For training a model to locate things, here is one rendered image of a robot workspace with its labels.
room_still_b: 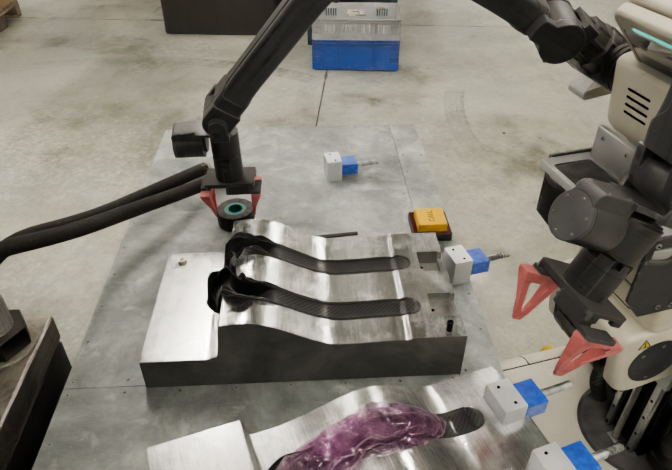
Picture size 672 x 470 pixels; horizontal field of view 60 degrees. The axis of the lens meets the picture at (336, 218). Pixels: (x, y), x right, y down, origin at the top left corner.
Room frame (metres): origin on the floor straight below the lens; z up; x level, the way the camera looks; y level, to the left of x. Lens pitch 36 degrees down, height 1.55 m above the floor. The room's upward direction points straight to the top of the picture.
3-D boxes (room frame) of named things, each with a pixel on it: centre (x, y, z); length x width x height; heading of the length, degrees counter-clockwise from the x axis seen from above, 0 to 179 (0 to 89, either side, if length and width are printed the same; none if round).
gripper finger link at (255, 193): (1.03, 0.19, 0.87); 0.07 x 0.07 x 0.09; 3
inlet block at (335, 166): (1.23, -0.04, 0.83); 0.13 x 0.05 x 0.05; 102
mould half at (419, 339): (0.73, 0.06, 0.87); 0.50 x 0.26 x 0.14; 93
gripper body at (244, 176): (1.03, 0.22, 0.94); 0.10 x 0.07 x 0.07; 93
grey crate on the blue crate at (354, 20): (4.09, -0.14, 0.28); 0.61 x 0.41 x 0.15; 86
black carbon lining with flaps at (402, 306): (0.72, 0.04, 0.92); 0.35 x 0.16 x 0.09; 93
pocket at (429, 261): (0.79, -0.17, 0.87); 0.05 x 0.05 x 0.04; 3
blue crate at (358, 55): (4.09, -0.14, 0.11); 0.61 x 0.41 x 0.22; 86
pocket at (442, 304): (0.68, -0.17, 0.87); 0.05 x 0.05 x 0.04; 3
